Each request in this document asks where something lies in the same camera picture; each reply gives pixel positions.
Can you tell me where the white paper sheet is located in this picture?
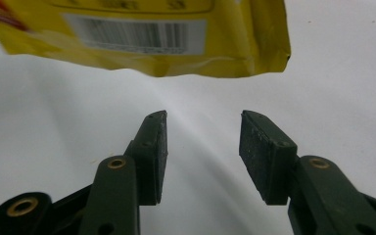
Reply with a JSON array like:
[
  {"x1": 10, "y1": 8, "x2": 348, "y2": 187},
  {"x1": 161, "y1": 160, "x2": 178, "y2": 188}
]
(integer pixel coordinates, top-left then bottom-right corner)
[{"x1": 0, "y1": 0, "x2": 376, "y2": 235}]

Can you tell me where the yellow spout pouch green cap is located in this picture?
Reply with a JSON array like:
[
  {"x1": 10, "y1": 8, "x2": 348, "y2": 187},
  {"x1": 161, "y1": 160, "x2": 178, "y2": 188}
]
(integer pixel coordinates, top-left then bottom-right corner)
[{"x1": 0, "y1": 0, "x2": 292, "y2": 78}]

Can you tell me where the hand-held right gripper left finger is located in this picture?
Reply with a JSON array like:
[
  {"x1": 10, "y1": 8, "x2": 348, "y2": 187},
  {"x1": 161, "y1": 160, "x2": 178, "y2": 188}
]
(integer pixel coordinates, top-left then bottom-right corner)
[{"x1": 77, "y1": 110, "x2": 169, "y2": 235}]

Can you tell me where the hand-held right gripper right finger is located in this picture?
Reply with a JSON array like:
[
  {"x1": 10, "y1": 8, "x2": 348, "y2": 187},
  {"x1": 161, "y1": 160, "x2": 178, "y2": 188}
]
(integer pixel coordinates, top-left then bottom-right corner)
[{"x1": 239, "y1": 110, "x2": 376, "y2": 235}]

